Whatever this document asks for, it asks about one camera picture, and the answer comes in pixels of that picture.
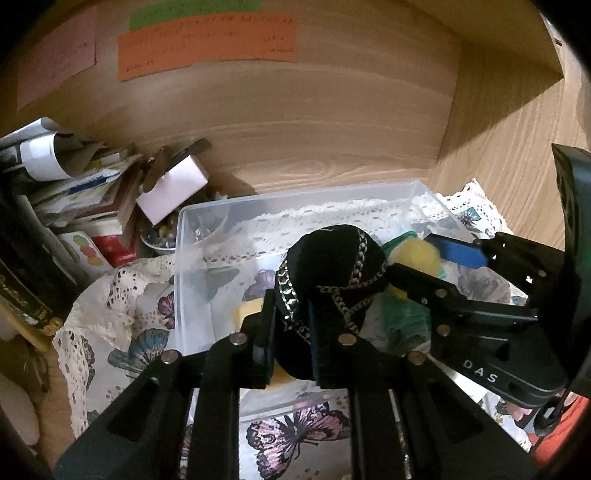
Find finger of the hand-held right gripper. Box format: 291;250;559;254
422;231;568;297
386;262;539;325

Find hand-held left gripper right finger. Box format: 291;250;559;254
306;295;539;480

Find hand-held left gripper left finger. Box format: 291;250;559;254
53;290;278;480

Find yellow pom-pom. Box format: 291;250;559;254
387;237;447;301

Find black cap with chain trim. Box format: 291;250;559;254
273;224;391;382

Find clear plastic storage box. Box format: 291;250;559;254
175;181;481;422

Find yellow and green plush toy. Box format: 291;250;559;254
368;233;435;352

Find yellow sponge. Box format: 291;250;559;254
233;298;267;331

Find person's red clothing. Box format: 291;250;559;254
531;390;591;459

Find butterfly print lace tablecloth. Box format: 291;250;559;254
53;179;533;480

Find bowl of marbles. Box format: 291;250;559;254
140;217;179;257

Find red box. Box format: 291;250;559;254
92;233;139;268

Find wooden cabinet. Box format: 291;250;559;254
0;0;591;259

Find small white cardboard box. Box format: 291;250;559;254
136;154;208;227

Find white card with coloured dots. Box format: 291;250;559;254
58;230;116;284

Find black book with gold print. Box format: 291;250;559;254
0;185;79;334

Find pile of papers and books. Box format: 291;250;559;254
0;117;145;228

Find white rounded object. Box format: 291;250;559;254
0;369;40;446

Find orange paper note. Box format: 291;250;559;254
116;13;297;82

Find green paper note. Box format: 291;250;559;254
128;0;262;32

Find pink paper note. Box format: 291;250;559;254
16;6;98;112

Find black cable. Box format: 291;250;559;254
531;392;574;437

